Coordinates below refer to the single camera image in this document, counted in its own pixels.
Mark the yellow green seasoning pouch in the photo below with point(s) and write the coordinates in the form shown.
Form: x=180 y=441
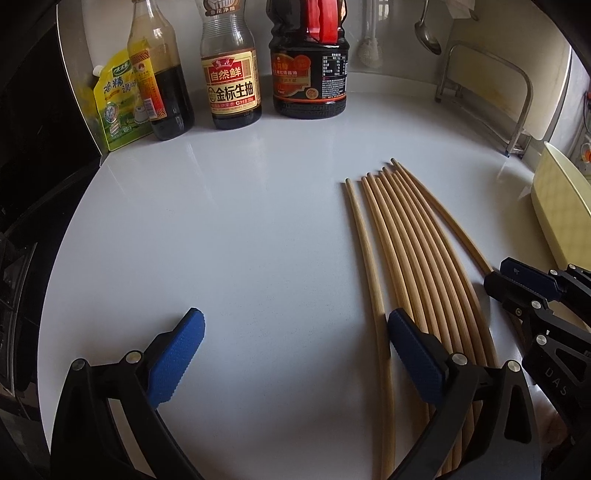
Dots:
x=117 y=110

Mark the white bottle brush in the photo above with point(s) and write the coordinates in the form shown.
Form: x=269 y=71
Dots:
x=369 y=53

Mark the light wooden chopstick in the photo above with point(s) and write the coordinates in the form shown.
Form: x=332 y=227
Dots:
x=365 y=258

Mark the yellow label sauce bottle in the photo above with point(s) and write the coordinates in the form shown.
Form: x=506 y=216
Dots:
x=166 y=92

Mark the metal board rack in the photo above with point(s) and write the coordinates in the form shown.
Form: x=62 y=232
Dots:
x=523 y=101

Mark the metal ladle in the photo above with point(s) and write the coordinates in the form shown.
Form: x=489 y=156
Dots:
x=427 y=39

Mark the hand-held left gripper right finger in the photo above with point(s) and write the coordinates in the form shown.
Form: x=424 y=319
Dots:
x=411 y=355

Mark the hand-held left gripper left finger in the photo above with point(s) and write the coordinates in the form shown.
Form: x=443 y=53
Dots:
x=184 y=350

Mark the cream oval tray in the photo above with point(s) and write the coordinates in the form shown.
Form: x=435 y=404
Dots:
x=563 y=207

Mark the glass soy sauce bottle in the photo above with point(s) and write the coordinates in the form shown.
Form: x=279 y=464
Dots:
x=233 y=83

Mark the black gas stove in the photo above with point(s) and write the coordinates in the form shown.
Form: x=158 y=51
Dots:
x=41 y=161

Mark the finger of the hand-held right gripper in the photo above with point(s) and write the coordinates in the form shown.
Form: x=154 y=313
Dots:
x=531 y=279
x=503 y=288

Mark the row of wooden chopsticks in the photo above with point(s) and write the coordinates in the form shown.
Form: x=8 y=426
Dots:
x=415 y=249

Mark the dark soy sauce jug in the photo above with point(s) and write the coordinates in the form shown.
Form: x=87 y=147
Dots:
x=307 y=78

